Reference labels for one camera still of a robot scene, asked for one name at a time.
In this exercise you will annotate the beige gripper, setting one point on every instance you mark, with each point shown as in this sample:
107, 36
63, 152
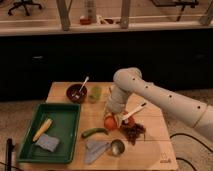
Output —
118, 116

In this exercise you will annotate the red apple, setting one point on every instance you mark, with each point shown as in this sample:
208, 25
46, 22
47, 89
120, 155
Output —
110, 123

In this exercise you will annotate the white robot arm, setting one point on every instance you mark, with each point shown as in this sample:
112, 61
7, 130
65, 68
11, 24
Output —
193, 113

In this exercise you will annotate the green plastic cup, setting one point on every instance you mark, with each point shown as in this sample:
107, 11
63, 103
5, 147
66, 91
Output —
95, 94

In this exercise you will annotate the small metal cup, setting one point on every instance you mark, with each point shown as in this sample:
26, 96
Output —
117, 147

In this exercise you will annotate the orange brown bowl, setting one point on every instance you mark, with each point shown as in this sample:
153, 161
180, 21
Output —
130, 121

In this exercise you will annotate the dark grape bunch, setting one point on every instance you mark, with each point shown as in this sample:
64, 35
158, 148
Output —
132, 133

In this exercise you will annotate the green cucumber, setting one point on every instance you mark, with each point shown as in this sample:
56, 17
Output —
92, 131

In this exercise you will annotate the grey folded cloth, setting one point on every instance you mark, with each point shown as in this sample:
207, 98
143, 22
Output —
94, 149

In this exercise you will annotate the metal spoon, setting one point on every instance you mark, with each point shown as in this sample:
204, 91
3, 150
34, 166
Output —
77, 94

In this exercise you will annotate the dark red bowl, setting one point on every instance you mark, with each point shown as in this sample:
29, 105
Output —
70, 92

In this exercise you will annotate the green plastic tray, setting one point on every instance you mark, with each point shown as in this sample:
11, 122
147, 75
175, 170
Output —
64, 127

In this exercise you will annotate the yellow corn cob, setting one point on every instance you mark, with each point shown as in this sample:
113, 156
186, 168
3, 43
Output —
44, 127

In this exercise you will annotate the blue sponge in tray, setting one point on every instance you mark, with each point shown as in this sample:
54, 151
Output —
48, 142

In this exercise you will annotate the red object on shelf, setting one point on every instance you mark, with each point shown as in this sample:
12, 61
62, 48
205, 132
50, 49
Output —
85, 21

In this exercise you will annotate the black office chair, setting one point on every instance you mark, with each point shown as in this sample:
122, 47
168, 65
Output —
24, 3

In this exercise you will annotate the black stand post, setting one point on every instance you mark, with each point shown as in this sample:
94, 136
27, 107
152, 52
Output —
8, 158

